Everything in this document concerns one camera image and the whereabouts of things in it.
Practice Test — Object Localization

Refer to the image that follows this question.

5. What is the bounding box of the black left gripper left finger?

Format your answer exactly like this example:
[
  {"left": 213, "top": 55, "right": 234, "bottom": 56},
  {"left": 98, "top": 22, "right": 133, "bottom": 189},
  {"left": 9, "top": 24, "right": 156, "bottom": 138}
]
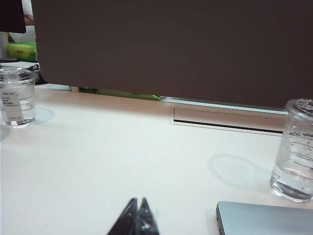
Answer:
[{"left": 106, "top": 197, "right": 138, "bottom": 235}]

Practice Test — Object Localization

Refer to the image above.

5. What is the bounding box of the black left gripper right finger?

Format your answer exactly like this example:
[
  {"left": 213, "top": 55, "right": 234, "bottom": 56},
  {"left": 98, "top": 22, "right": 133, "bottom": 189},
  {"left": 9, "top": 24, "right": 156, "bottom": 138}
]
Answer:
[{"left": 134, "top": 197, "right": 161, "bottom": 235}]

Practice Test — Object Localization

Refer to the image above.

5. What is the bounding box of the clear plastic cup with water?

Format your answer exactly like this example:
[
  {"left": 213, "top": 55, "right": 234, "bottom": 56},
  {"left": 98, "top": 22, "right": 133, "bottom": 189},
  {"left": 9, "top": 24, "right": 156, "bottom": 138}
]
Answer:
[{"left": 270, "top": 98, "right": 313, "bottom": 204}]

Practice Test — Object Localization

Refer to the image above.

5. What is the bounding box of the silver Dell laptop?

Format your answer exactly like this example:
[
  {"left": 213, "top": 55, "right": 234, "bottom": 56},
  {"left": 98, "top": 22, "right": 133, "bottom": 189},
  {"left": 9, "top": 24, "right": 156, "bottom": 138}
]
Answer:
[{"left": 215, "top": 201, "right": 313, "bottom": 235}]

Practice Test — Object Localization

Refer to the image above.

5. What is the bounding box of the clear plastic cup white label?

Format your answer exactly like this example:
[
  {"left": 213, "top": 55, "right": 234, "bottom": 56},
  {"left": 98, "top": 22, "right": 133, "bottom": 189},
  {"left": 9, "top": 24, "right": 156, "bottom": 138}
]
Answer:
[{"left": 0, "top": 65, "right": 40, "bottom": 129}]

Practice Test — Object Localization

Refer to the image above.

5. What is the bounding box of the green packet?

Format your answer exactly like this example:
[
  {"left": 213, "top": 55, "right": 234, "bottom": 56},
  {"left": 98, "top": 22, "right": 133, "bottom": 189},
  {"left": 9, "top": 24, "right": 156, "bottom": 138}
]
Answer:
[{"left": 78, "top": 86, "right": 165, "bottom": 101}]

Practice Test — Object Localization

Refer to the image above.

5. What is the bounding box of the dark cloth with yellow trim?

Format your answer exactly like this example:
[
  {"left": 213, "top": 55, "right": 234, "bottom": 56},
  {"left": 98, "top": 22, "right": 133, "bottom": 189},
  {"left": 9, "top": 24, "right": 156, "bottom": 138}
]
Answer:
[{"left": 25, "top": 62, "right": 49, "bottom": 85}]

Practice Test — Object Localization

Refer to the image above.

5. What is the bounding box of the brown desk partition panel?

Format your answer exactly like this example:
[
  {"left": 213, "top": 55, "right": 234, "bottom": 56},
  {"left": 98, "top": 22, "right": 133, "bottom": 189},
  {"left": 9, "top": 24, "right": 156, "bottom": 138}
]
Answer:
[{"left": 31, "top": 0, "right": 313, "bottom": 116}]

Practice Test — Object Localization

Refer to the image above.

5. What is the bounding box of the green box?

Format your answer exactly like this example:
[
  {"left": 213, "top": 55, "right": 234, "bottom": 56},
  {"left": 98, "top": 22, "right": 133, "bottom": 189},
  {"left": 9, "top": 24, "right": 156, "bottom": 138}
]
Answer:
[{"left": 6, "top": 42, "right": 38, "bottom": 62}]

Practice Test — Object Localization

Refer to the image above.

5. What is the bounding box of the black monitor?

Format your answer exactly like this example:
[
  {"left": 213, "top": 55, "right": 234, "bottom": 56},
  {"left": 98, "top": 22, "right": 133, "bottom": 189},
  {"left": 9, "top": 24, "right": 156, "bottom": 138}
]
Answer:
[{"left": 0, "top": 0, "right": 27, "bottom": 34}]

